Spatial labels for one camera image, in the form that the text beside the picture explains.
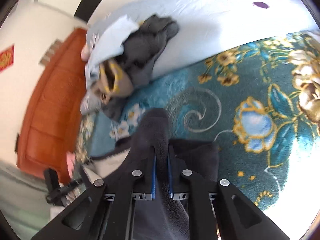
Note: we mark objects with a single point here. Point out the grey daisy print quilt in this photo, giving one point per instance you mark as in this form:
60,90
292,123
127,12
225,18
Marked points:
208,27

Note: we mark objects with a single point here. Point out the tan yellow plush garment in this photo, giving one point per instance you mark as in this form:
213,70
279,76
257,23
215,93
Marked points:
113,82

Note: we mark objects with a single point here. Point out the orange wooden headboard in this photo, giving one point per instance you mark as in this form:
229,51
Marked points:
52,119

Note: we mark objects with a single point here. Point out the teal floral bed blanket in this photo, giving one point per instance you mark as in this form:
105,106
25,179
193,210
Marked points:
258,101

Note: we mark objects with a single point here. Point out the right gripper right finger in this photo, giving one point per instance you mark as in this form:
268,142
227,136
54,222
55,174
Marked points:
217,209

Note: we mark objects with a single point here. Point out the light blue garment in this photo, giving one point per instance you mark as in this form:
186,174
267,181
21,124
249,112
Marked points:
102,46

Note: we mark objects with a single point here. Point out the black and white fleece jacket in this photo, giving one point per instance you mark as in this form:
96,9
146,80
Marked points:
161,218

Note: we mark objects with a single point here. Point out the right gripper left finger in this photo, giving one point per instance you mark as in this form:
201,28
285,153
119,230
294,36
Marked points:
106,209

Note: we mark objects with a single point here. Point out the red wall decoration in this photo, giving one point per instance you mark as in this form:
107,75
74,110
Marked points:
6,58

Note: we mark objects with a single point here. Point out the dark grey crumpled garment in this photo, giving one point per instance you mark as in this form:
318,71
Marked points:
143,48

